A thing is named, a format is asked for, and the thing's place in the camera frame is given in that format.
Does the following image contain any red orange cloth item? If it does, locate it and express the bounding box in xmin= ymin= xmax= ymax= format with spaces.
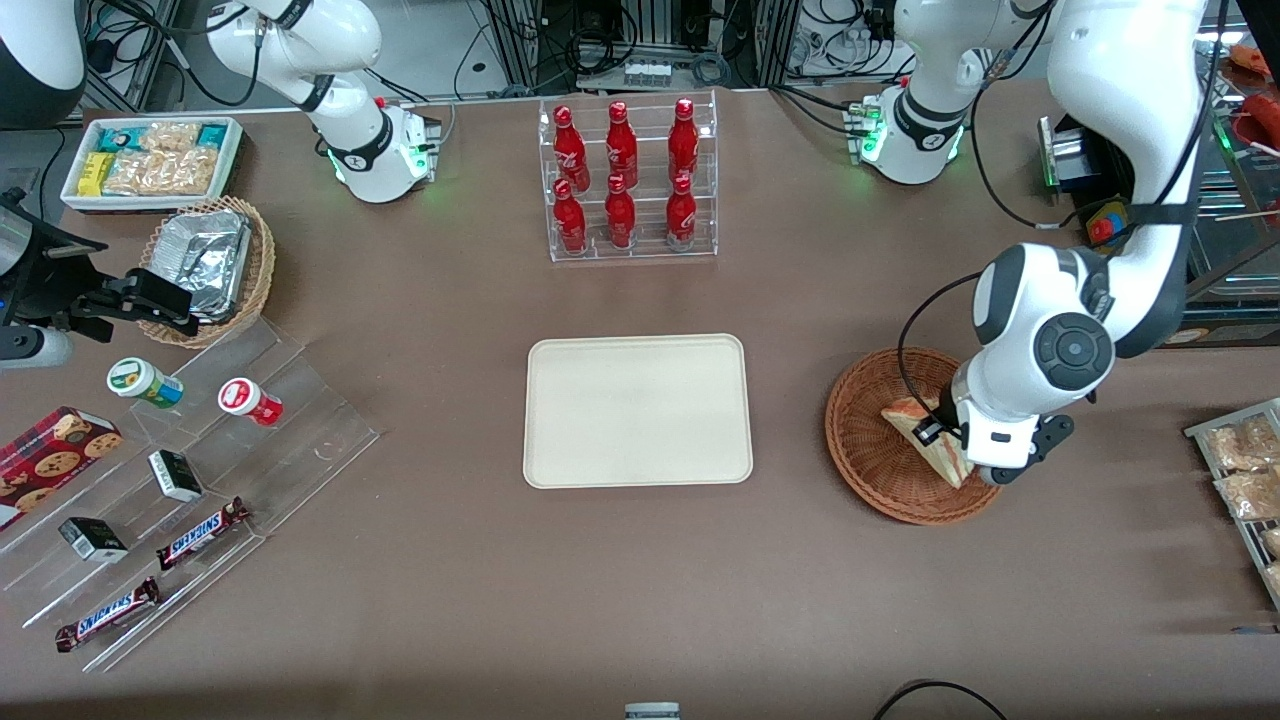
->
xmin=1230 ymin=44 xmax=1280 ymax=153

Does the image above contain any black cable loop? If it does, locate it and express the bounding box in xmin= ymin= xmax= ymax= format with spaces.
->
xmin=871 ymin=679 xmax=1012 ymax=720

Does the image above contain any green lid snack cup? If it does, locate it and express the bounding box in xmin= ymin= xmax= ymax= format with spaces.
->
xmin=107 ymin=357 xmax=185 ymax=410

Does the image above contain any grey wire rack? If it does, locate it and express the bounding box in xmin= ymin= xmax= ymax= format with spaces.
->
xmin=1184 ymin=397 xmax=1280 ymax=612

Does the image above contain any silver box with green light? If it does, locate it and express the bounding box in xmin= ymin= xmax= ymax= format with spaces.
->
xmin=1037 ymin=114 xmax=1097 ymax=195

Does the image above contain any round brown wicker basket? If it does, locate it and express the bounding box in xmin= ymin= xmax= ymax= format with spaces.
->
xmin=825 ymin=346 xmax=1007 ymax=526

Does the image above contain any small black box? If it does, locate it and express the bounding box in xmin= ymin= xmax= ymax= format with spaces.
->
xmin=148 ymin=449 xmax=205 ymax=504
xmin=58 ymin=516 xmax=130 ymax=564

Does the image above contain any Snickers bar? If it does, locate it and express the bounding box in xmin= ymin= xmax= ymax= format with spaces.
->
xmin=155 ymin=497 xmax=252 ymax=572
xmin=54 ymin=576 xmax=162 ymax=654

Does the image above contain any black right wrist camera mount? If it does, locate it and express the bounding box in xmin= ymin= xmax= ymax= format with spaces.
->
xmin=0 ymin=190 xmax=111 ymax=331

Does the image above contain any clear acrylic bottle rack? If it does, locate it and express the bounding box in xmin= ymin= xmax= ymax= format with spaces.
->
xmin=537 ymin=89 xmax=720 ymax=264

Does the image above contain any aluminium foil container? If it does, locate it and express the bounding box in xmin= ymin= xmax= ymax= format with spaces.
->
xmin=149 ymin=209 xmax=253 ymax=323

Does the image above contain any red soda bottle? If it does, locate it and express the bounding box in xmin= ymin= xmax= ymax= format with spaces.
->
xmin=553 ymin=179 xmax=589 ymax=254
xmin=553 ymin=106 xmax=590 ymax=191
xmin=665 ymin=174 xmax=699 ymax=251
xmin=604 ymin=175 xmax=638 ymax=251
xmin=605 ymin=101 xmax=640 ymax=189
xmin=668 ymin=97 xmax=700 ymax=186

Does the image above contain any clear acrylic step display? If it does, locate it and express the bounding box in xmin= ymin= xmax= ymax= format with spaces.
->
xmin=0 ymin=317 xmax=382 ymax=674

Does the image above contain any oval tan wicker basket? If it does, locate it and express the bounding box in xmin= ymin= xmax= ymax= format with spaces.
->
xmin=137 ymin=195 xmax=277 ymax=350

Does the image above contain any red lid snack cup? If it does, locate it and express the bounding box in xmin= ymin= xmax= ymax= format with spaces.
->
xmin=218 ymin=377 xmax=284 ymax=429

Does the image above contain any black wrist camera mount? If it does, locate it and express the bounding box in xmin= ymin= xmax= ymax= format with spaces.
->
xmin=1028 ymin=412 xmax=1077 ymax=472
xmin=0 ymin=190 xmax=111 ymax=331

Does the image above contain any cream rectangular tray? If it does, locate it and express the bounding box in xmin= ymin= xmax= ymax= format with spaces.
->
xmin=523 ymin=334 xmax=754 ymax=490

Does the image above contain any red chocolate cookie box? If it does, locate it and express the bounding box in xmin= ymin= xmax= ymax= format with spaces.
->
xmin=0 ymin=405 xmax=124 ymax=532

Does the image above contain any red emergency stop button box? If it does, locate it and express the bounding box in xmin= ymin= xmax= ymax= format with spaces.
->
xmin=1085 ymin=200 xmax=1137 ymax=252

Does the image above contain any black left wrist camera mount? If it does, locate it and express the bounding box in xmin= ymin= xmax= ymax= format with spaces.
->
xmin=1028 ymin=412 xmax=1077 ymax=472

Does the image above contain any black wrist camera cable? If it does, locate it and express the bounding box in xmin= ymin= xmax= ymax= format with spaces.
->
xmin=896 ymin=271 xmax=991 ymax=427

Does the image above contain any triangular sandwich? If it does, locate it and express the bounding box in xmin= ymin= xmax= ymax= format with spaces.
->
xmin=880 ymin=396 xmax=977 ymax=490

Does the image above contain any clear rice cracker bag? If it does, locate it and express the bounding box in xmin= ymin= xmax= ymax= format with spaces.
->
xmin=138 ymin=121 xmax=202 ymax=157
xmin=100 ymin=148 xmax=222 ymax=197

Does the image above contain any white rectangular snack bin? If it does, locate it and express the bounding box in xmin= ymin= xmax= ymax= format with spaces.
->
xmin=60 ymin=116 xmax=245 ymax=214

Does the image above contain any black food warmer cabinet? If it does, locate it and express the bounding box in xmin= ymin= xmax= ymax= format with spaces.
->
xmin=1058 ymin=100 xmax=1280 ymax=350

